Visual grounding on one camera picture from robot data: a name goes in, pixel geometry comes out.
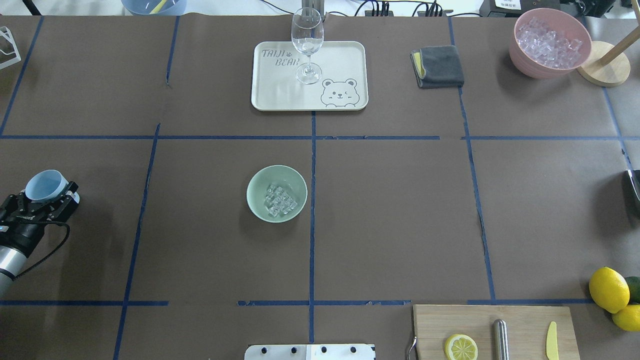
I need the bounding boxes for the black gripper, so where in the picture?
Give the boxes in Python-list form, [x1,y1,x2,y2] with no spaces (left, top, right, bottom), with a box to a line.
[0,181,80,258]

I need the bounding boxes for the light blue plastic cup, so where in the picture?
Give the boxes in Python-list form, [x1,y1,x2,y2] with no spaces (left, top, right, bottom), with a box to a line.
[24,170,80,204]

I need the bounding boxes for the green ceramic bowl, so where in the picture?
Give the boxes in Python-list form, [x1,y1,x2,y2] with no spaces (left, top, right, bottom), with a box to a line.
[246,165,307,223]

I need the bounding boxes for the steel ice scoop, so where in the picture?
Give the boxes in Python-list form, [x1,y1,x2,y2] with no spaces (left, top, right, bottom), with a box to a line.
[622,169,640,205]

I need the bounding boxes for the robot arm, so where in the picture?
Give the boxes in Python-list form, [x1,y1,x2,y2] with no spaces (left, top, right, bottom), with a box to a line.
[0,182,79,294]

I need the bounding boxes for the blue bowl with fork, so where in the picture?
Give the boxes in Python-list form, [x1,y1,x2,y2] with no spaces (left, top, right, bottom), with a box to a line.
[121,0,188,16]

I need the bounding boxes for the ice cubes in green bowl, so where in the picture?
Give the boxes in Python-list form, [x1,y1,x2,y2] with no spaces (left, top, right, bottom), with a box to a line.
[264,183,298,218]

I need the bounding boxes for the pink bowl of ice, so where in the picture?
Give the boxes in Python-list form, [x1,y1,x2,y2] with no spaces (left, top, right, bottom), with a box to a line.
[509,7,592,79]

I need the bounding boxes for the clear wine glass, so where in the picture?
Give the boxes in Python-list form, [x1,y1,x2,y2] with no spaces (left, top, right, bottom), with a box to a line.
[290,6,325,85]

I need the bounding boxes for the cream bear serving tray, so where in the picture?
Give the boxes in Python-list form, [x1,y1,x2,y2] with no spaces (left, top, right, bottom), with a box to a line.
[251,41,370,111]

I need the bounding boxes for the grey folded cloth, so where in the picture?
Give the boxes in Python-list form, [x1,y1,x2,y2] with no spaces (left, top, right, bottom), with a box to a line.
[410,45,465,89]

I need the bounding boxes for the wooden cutting board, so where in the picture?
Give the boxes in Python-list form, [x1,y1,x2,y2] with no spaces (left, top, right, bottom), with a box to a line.
[413,304,581,360]

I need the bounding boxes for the lemon half slice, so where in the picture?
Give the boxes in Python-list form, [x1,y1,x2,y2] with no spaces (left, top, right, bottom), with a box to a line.
[443,333,479,360]

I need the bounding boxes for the steel muddler black tip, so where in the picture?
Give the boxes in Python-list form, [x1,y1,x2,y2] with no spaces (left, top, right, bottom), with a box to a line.
[493,319,510,360]

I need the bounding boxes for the yellow plastic knife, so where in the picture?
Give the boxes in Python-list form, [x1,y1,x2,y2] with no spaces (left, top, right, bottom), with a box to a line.
[545,321,559,360]

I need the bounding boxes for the whole yellow lemon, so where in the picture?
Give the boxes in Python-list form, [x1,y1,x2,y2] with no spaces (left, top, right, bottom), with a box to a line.
[589,266,631,314]

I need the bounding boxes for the wooden stand with pole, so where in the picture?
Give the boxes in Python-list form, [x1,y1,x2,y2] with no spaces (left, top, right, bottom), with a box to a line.
[577,0,639,88]

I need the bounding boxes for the green lime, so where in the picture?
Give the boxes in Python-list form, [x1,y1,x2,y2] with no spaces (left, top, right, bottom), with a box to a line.
[624,276,640,305]

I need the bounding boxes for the white wire cup rack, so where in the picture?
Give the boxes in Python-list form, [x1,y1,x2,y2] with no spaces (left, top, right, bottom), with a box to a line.
[0,26,22,69]

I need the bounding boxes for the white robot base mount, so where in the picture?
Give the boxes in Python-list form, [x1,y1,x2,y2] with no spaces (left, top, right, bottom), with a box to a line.
[244,343,377,360]

